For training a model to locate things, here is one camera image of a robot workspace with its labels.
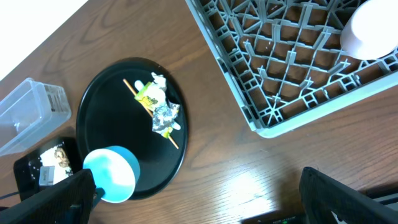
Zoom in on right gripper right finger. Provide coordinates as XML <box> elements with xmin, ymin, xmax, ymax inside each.
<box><xmin>299</xmin><ymin>167</ymin><xmax>397</xmax><ymax>223</ymax></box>

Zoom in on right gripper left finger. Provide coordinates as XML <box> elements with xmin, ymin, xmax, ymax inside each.
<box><xmin>1</xmin><ymin>169</ymin><xmax>95</xmax><ymax>223</ymax></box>

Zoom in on brown food scrap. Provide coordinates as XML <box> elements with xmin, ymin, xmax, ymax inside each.
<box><xmin>54</xmin><ymin>147</ymin><xmax>70</xmax><ymax>168</ymax></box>

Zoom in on white light-blue bowl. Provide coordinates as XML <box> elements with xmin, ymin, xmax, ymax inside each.
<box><xmin>83</xmin><ymin>146</ymin><xmax>141</xmax><ymax>203</ymax></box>

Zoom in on wooden chopstick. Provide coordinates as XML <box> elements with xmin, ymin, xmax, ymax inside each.
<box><xmin>123</xmin><ymin>78</ymin><xmax>179</xmax><ymax>149</ymax></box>

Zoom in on green yellow wrapper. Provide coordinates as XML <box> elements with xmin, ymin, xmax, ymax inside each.
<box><xmin>134</xmin><ymin>80</ymin><xmax>161</xmax><ymax>111</ymax></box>

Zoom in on light blue plastic spoon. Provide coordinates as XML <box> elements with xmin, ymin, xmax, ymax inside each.
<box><xmin>134</xmin><ymin>80</ymin><xmax>181</xmax><ymax>133</ymax></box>

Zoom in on white tissue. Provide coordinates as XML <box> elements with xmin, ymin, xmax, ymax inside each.
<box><xmin>150</xmin><ymin>72</ymin><xmax>167</xmax><ymax>103</ymax></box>

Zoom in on pink cup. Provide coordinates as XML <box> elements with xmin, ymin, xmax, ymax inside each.
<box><xmin>340</xmin><ymin>0</ymin><xmax>397</xmax><ymax>60</ymax></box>

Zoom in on foil wrapper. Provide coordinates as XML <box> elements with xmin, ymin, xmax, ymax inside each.
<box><xmin>152</xmin><ymin>102</ymin><xmax>181</xmax><ymax>138</ymax></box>

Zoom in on grey dishwasher rack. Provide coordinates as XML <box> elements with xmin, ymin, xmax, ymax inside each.
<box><xmin>187</xmin><ymin>0</ymin><xmax>397</xmax><ymax>138</ymax></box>

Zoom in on scattered rice grains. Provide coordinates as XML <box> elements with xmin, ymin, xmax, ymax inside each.
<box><xmin>28</xmin><ymin>144</ymin><xmax>73</xmax><ymax>185</ymax></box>

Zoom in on black rectangular tray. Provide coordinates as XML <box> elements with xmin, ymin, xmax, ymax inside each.
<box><xmin>13</xmin><ymin>137</ymin><xmax>82</xmax><ymax>200</ymax></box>

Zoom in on round black serving tray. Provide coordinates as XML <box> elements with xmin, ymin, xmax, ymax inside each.
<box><xmin>76</xmin><ymin>57</ymin><xmax>188</xmax><ymax>200</ymax></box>

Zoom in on clear plastic bin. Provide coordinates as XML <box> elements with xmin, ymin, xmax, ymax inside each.
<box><xmin>1</xmin><ymin>78</ymin><xmax>72</xmax><ymax>156</ymax></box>

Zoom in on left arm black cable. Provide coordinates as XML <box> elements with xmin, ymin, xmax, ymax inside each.
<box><xmin>0</xmin><ymin>190</ymin><xmax>21</xmax><ymax>202</ymax></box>

